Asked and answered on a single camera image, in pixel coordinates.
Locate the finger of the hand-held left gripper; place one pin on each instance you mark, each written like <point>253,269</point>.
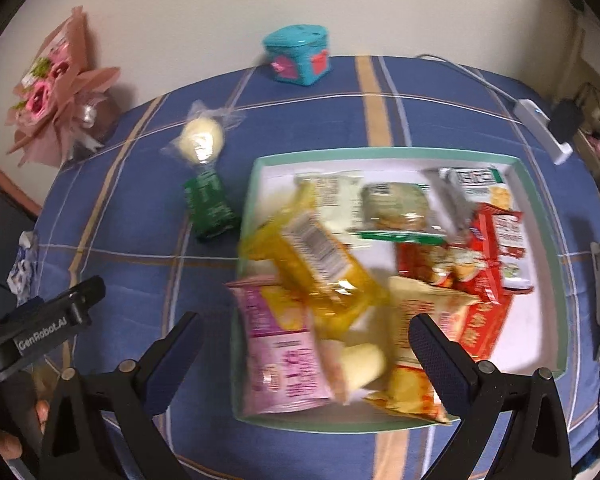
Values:
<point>92,295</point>

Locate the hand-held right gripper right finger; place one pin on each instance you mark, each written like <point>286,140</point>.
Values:
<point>437,360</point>

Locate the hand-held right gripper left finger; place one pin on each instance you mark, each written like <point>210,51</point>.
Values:
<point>180,345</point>

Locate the orange striped snack packet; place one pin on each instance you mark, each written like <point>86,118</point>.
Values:
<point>415,310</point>

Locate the large red patterned packet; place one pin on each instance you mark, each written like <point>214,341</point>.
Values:
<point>485,325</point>

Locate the pale yellow jelly cup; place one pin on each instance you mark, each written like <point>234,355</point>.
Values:
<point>362,365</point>

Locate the pink snack packet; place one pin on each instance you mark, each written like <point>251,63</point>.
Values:
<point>280,355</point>

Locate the teal-rimmed white tray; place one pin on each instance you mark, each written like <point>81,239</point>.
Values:
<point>540,310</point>

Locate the red and white biscuit packet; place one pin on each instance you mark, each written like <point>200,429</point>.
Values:
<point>507,235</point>

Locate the yellow snack packet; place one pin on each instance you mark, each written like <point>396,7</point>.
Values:
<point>325,270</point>

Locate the clear cracker packet green edges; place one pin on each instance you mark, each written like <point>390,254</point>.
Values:
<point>395,207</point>

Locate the white and blue cracker packet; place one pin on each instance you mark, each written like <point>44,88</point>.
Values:
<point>480,182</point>

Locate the pale green snack packet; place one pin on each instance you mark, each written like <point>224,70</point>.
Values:
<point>337,195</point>

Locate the person's left hand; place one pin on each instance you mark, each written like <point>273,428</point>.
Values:
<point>5,442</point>

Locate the blue plaid tablecloth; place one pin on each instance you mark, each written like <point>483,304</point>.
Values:
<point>145,260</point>

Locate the crumpled white and blue wrapper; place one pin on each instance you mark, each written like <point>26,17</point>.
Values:
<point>22,265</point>

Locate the round bun in clear wrapper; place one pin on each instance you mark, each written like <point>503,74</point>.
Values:
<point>202,141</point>

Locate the pink flower bouquet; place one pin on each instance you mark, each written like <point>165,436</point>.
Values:
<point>55,95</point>

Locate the white power strip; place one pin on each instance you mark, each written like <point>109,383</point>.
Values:
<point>540,122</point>

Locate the black charger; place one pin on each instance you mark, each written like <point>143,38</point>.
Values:
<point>566,119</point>

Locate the white chair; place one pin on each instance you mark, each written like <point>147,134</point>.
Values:
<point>587,95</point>

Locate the teal toy house box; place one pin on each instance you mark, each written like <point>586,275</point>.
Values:
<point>297,57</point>

